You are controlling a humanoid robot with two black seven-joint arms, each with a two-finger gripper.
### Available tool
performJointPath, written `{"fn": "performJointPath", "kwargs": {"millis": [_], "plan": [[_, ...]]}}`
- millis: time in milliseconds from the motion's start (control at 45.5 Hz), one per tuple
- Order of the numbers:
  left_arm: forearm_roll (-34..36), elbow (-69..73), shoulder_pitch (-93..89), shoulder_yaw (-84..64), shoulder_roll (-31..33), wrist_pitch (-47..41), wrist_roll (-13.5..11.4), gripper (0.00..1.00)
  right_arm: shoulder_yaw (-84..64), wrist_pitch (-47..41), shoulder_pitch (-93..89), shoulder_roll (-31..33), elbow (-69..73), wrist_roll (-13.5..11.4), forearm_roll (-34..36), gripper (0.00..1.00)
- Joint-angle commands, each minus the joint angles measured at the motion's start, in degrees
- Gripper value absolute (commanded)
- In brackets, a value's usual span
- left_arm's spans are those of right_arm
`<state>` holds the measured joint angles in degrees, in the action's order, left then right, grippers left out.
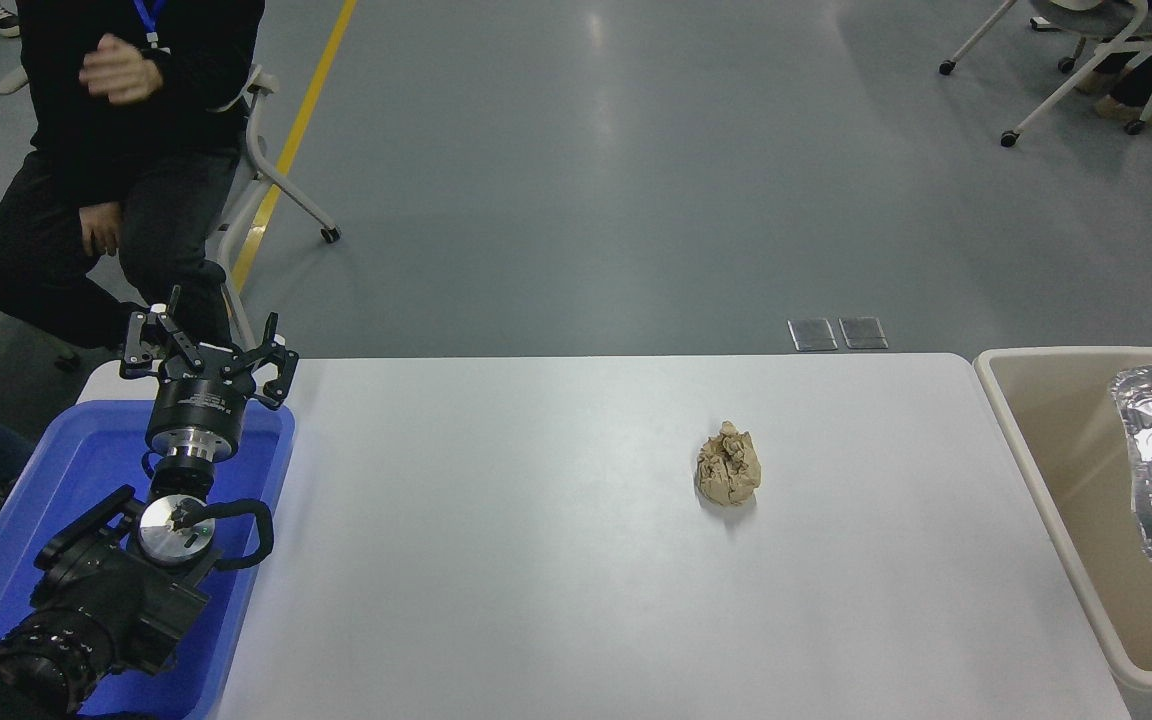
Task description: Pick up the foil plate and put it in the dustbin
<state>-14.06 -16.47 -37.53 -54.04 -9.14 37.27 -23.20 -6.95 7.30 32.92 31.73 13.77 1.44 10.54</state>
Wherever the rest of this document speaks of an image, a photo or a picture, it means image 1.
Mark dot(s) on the seated person's left hand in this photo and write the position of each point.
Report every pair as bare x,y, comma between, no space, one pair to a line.
124,70

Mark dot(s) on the blue plastic tray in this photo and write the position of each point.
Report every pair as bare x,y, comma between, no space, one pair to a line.
76,460

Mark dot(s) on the seated person's right hand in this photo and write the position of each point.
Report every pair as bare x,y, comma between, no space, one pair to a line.
102,228

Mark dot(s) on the metal floor socket plate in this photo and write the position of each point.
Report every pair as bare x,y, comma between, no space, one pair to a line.
863,333
812,335

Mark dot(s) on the crumpled tan paper ball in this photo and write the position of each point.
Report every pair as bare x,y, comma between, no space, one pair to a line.
729,468

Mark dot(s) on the white wheeled chair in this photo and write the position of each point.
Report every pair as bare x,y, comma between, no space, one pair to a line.
1116,40

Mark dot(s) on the person on wheeled chair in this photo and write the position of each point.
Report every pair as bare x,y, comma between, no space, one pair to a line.
1151,75

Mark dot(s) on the seated person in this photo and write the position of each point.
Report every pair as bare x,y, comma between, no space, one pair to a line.
136,150

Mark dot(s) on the large pale dustbin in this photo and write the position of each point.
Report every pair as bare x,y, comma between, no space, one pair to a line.
1066,450

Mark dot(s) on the white frame chair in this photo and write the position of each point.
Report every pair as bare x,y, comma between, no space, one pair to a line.
256,170

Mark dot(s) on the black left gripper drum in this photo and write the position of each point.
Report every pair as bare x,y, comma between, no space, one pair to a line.
198,405

